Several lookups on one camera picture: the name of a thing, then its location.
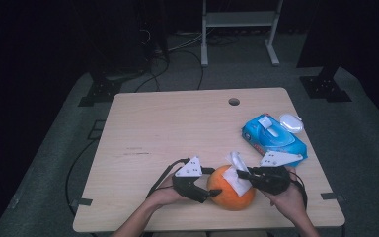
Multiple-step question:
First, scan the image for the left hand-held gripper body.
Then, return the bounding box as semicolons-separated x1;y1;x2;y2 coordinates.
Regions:
171;155;212;204

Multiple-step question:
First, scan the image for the person's right hand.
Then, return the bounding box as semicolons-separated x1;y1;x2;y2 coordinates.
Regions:
261;165;308;222

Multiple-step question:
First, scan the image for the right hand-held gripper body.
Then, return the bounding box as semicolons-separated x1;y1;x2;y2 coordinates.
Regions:
251;150;305;197

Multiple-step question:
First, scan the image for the person's left hand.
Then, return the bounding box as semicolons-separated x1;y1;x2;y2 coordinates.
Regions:
145;173;189;210

